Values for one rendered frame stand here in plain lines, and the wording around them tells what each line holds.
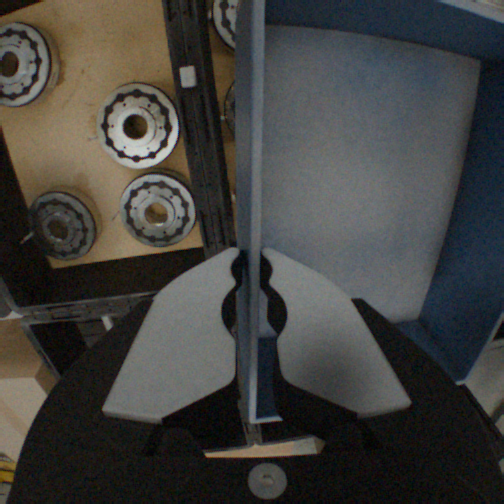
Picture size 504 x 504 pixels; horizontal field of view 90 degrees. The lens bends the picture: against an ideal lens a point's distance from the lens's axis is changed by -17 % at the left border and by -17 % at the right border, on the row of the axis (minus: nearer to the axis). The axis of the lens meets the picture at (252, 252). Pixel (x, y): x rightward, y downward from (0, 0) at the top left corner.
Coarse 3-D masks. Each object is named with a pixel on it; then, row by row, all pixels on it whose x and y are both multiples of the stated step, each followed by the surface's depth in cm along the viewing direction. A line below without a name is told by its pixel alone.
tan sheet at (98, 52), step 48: (48, 0) 27; (96, 0) 28; (144, 0) 29; (96, 48) 31; (144, 48) 31; (48, 96) 32; (96, 96) 33; (48, 144) 35; (96, 144) 36; (96, 192) 39; (192, 240) 44
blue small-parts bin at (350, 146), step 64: (256, 0) 7; (320, 0) 9; (384, 0) 8; (448, 0) 7; (256, 64) 8; (320, 64) 14; (384, 64) 14; (448, 64) 14; (256, 128) 9; (320, 128) 15; (384, 128) 15; (448, 128) 16; (256, 192) 10; (320, 192) 17; (384, 192) 17; (448, 192) 18; (256, 256) 11; (320, 256) 19; (384, 256) 19; (448, 256) 19; (256, 320) 12; (448, 320) 19; (256, 384) 14
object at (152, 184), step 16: (144, 176) 36; (160, 176) 36; (128, 192) 36; (144, 192) 37; (160, 192) 37; (176, 192) 38; (128, 208) 38; (176, 208) 38; (192, 208) 38; (128, 224) 38; (176, 224) 39; (192, 224) 39; (144, 240) 40; (160, 240) 40; (176, 240) 40
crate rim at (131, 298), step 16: (176, 0) 22; (176, 16) 23; (176, 32) 23; (176, 48) 24; (176, 64) 25; (176, 80) 25; (176, 96) 26; (192, 112) 27; (192, 128) 28; (192, 144) 28; (192, 160) 29; (192, 176) 30; (208, 208) 32; (208, 224) 32; (208, 240) 35; (208, 256) 34; (0, 272) 32; (0, 288) 33; (160, 288) 36; (16, 304) 35; (32, 304) 35; (48, 304) 35; (64, 304) 35; (80, 304) 35; (96, 304) 36; (112, 304) 36
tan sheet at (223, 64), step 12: (216, 48) 32; (216, 60) 33; (228, 60) 33; (216, 72) 34; (228, 72) 34; (216, 84) 35; (228, 84) 35; (228, 132) 37; (228, 144) 38; (228, 156) 39; (228, 168) 40; (228, 180) 40
